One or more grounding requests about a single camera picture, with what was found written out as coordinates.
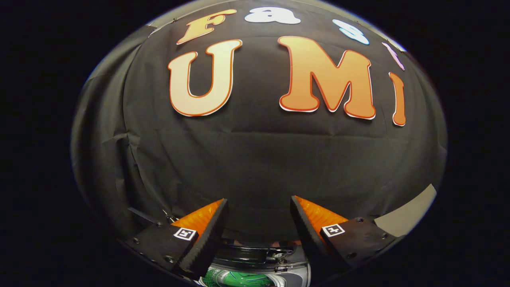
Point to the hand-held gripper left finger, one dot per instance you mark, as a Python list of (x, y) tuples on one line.
[(213, 237)]

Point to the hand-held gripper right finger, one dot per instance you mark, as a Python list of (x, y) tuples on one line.
[(308, 239)]

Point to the grey washing machine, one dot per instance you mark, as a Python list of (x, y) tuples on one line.
[(295, 275)]

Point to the green shirt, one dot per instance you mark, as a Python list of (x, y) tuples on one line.
[(239, 280)]

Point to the black backdrop cloth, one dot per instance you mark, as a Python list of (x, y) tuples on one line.
[(259, 159)]

